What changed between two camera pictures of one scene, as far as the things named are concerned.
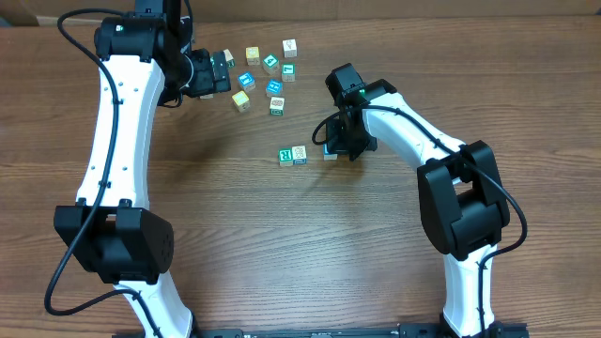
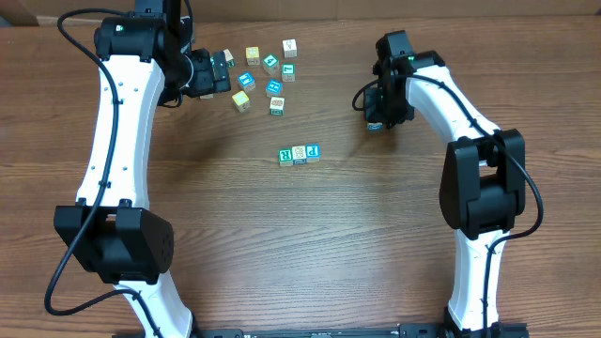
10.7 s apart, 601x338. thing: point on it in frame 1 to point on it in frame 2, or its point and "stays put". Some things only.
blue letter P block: x=327 y=156 to x=312 y=150
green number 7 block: x=288 y=71 stays put
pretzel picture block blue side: x=299 y=155 stays put
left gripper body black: x=202 y=81 stays put
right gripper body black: x=346 y=140 to x=387 y=107
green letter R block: x=285 y=157 stays put
